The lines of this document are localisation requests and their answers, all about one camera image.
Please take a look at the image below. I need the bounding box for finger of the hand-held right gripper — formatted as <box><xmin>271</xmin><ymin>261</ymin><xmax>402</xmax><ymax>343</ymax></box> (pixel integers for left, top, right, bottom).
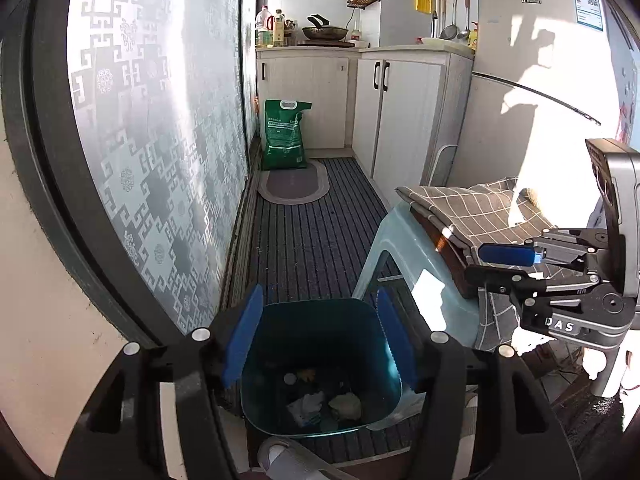
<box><xmin>465</xmin><ymin>260</ymin><xmax>601</xmax><ymax>311</ymax></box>
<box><xmin>479</xmin><ymin>227</ymin><xmax>610</xmax><ymax>267</ymax></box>

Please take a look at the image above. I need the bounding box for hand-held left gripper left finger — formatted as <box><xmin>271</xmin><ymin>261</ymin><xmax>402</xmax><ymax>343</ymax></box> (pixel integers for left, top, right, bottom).
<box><xmin>55</xmin><ymin>284</ymin><xmax>264</xmax><ymax>480</ymax></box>

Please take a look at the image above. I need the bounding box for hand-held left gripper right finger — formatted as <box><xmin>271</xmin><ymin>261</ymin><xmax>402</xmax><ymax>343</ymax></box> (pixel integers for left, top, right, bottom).
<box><xmin>376</xmin><ymin>290</ymin><xmax>581</xmax><ymax>480</ymax></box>

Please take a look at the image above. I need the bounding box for teal trash bin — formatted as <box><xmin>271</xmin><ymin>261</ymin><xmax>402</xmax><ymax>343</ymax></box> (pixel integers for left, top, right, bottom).
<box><xmin>240</xmin><ymin>297</ymin><xmax>403</xmax><ymax>437</ymax></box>

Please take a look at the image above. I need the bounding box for beige paper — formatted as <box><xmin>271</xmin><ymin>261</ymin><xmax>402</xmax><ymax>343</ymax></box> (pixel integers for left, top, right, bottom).
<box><xmin>327</xmin><ymin>392</ymin><xmax>362</xmax><ymax>420</ymax></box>

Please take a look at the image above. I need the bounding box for white tissue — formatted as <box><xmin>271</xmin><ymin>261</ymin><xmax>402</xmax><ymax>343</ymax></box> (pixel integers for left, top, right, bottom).
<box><xmin>287</xmin><ymin>391</ymin><xmax>326</xmax><ymax>426</ymax></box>

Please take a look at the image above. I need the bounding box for brown wooden board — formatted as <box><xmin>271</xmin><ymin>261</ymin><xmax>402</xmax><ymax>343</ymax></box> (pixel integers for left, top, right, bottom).
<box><xmin>410</xmin><ymin>205</ymin><xmax>481</xmax><ymax>301</ymax></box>

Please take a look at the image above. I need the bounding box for grey checkered cloth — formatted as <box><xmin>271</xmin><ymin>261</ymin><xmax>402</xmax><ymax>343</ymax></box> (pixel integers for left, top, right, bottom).
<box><xmin>395</xmin><ymin>177</ymin><xmax>608</xmax><ymax>353</ymax></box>

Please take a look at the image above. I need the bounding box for light blue plastic stool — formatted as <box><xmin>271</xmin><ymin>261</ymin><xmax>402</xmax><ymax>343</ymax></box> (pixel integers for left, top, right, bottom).
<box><xmin>351</xmin><ymin>200</ymin><xmax>628</xmax><ymax>398</ymax></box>

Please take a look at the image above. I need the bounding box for white folded table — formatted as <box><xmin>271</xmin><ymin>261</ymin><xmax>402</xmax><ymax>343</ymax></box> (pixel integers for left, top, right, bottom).
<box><xmin>431</xmin><ymin>144</ymin><xmax>459</xmax><ymax>188</ymax></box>

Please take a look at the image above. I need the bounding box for grey slipper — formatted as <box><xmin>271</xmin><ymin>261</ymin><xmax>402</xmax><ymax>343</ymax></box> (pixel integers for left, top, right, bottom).
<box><xmin>257</xmin><ymin>436</ymin><xmax>351</xmax><ymax>480</ymax></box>

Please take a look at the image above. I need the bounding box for grey oval floor mat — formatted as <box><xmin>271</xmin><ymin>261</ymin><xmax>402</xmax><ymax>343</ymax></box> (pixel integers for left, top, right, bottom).
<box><xmin>257</xmin><ymin>159</ymin><xmax>331</xmax><ymax>206</ymax></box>

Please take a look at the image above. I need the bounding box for white refrigerator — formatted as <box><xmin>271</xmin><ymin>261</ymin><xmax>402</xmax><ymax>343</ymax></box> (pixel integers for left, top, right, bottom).
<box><xmin>447</xmin><ymin>0</ymin><xmax>640</xmax><ymax>221</ymax></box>

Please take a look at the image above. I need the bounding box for white double-door cabinet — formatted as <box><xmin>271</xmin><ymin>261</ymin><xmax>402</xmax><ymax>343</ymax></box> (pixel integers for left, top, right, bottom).
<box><xmin>352</xmin><ymin>45</ymin><xmax>475</xmax><ymax>196</ymax></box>

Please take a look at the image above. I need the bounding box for green rice bag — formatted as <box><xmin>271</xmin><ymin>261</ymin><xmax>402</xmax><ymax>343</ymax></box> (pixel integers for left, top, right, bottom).
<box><xmin>261</xmin><ymin>99</ymin><xmax>313</xmax><ymax>171</ymax></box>

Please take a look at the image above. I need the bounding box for patterned sliding glass door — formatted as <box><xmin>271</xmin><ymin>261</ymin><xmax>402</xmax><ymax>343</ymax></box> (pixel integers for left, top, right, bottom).
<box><xmin>0</xmin><ymin>0</ymin><xmax>258</xmax><ymax>351</ymax></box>

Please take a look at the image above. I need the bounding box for metal strainer ladle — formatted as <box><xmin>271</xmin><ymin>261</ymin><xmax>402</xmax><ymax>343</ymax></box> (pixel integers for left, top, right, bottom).
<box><xmin>440</xmin><ymin>0</ymin><xmax>458</xmax><ymax>40</ymax></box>

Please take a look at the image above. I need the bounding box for white low cabinet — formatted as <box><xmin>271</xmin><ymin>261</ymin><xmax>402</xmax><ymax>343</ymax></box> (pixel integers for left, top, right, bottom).
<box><xmin>256</xmin><ymin>47</ymin><xmax>361</xmax><ymax>151</ymax></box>

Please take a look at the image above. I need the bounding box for blue white fridge sticker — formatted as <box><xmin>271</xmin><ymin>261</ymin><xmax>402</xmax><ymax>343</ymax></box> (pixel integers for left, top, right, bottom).
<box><xmin>574</xmin><ymin>0</ymin><xmax>603</xmax><ymax>26</ymax></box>

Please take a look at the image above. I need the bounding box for metal wok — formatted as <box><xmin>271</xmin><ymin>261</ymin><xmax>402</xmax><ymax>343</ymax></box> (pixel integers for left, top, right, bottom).
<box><xmin>301</xmin><ymin>26</ymin><xmax>349</xmax><ymax>42</ymax></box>

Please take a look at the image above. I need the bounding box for red label oil bottle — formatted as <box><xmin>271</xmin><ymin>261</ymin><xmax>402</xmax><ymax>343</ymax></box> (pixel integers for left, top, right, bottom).
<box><xmin>256</xmin><ymin>7</ymin><xmax>273</xmax><ymax>48</ymax></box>

